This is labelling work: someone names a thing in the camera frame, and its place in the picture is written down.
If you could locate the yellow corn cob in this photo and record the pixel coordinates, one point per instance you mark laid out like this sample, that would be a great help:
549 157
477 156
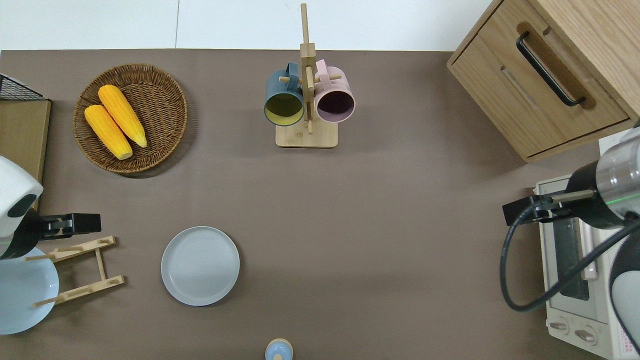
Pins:
123 115
107 131

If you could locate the gray round plate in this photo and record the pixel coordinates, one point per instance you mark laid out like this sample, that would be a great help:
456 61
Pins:
200 266

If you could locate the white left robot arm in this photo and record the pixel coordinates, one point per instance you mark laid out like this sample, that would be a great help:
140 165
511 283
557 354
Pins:
12 190

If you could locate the wooden drawer cabinet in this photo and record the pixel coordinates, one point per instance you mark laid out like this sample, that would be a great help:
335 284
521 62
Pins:
550 100

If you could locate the pink mug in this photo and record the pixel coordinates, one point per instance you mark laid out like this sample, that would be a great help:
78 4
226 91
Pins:
335 97

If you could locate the light blue plate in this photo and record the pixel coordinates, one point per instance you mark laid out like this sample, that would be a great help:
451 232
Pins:
22 295

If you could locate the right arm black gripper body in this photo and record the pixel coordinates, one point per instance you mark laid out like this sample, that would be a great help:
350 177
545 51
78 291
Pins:
550 205

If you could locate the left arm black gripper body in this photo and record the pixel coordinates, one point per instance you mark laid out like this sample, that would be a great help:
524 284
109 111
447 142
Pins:
52 226

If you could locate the wooden board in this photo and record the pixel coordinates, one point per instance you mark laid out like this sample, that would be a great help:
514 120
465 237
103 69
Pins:
22 135

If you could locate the small blue round object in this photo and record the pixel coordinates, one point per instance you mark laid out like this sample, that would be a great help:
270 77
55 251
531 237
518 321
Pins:
278 350

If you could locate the bamboo plate rack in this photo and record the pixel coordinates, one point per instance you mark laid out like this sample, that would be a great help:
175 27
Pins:
100 262

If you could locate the dark teal mug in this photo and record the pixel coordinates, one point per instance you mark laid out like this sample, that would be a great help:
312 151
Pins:
284 97

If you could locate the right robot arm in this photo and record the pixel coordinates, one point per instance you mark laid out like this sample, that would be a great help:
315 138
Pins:
620 175

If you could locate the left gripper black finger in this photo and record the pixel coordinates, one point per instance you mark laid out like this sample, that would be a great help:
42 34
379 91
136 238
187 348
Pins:
87 223

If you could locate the cream toaster oven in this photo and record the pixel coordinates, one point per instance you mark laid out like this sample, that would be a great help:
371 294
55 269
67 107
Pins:
570 295

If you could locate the round wicker basket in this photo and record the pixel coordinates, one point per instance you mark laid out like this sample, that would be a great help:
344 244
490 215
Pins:
160 100

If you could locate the wooden mug tree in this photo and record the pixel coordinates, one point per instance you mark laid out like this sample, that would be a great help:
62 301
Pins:
306 136

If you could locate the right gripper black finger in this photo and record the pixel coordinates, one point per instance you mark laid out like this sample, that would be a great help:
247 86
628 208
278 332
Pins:
516 211

